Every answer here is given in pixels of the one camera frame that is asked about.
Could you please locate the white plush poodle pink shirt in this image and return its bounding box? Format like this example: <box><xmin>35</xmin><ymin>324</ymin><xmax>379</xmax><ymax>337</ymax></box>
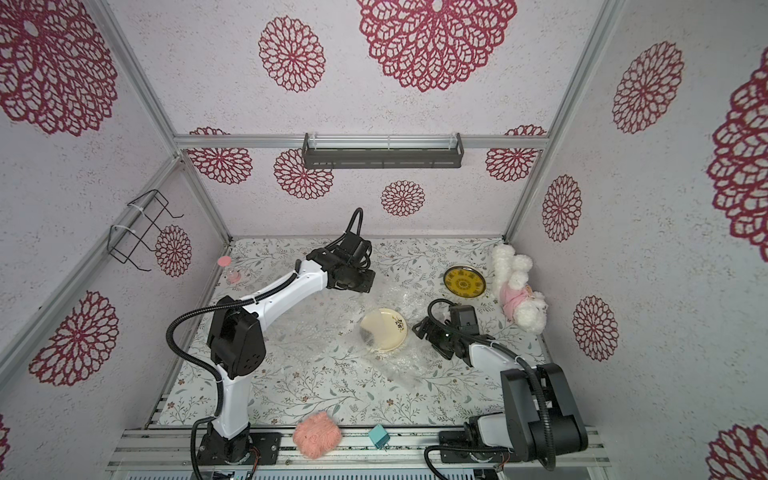
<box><xmin>491</xmin><ymin>244</ymin><xmax>548</xmax><ymax>335</ymax></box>

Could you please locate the bubble-wrapped plate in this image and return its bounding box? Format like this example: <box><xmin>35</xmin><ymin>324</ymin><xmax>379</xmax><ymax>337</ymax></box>
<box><xmin>443</xmin><ymin>265</ymin><xmax>487</xmax><ymax>298</ymax></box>
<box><xmin>359</xmin><ymin>308</ymin><xmax>408</xmax><ymax>352</ymax></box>

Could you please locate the aluminium front rail frame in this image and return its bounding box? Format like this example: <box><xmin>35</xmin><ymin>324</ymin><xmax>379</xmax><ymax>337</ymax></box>
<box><xmin>106</xmin><ymin>424</ymin><xmax>613</xmax><ymax>475</ymax></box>

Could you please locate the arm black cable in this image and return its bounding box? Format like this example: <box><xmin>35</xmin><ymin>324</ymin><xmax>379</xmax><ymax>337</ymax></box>
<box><xmin>165</xmin><ymin>207</ymin><xmax>365</xmax><ymax>480</ymax></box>
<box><xmin>422</xmin><ymin>298</ymin><xmax>558</xmax><ymax>480</ymax></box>

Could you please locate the pink fluffy ball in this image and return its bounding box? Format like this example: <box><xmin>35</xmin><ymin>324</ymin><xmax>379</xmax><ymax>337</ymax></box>
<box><xmin>292</xmin><ymin>411</ymin><xmax>342</xmax><ymax>460</ymax></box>

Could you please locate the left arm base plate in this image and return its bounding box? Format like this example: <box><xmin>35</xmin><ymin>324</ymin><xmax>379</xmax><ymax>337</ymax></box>
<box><xmin>196</xmin><ymin>430</ymin><xmax>282</xmax><ymax>466</ymax></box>

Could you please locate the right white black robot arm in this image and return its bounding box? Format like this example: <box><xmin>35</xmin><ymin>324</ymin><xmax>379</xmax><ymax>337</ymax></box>
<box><xmin>412</xmin><ymin>298</ymin><xmax>589</xmax><ymax>471</ymax></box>

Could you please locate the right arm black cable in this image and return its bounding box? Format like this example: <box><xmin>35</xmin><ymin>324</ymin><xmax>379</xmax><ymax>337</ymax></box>
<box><xmin>422</xmin><ymin>298</ymin><xmax>558</xmax><ymax>480</ymax></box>

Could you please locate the teal small cube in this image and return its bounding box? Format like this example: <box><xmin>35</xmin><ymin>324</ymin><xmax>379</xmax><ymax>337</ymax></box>
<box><xmin>368</xmin><ymin>425</ymin><xmax>390</xmax><ymax>449</ymax></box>

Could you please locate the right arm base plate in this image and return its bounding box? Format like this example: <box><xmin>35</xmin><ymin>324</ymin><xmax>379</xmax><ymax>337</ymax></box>
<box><xmin>438</xmin><ymin>430</ymin><xmax>516</xmax><ymax>464</ymax></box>

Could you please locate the black wire wall rack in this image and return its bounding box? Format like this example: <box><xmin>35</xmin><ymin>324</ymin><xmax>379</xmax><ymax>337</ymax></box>
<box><xmin>106</xmin><ymin>188</ymin><xmax>184</xmax><ymax>273</ymax></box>

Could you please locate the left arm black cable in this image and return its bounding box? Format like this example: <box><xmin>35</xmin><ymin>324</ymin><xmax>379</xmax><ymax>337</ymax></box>
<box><xmin>165</xmin><ymin>207</ymin><xmax>365</xmax><ymax>480</ymax></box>

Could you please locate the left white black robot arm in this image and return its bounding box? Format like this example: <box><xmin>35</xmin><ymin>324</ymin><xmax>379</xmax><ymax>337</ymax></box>
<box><xmin>207</xmin><ymin>233</ymin><xmax>375</xmax><ymax>441</ymax></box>

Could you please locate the black wall shelf rail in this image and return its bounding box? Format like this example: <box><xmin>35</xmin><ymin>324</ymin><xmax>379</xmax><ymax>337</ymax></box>
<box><xmin>300</xmin><ymin>134</ymin><xmax>465</xmax><ymax>170</ymax></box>

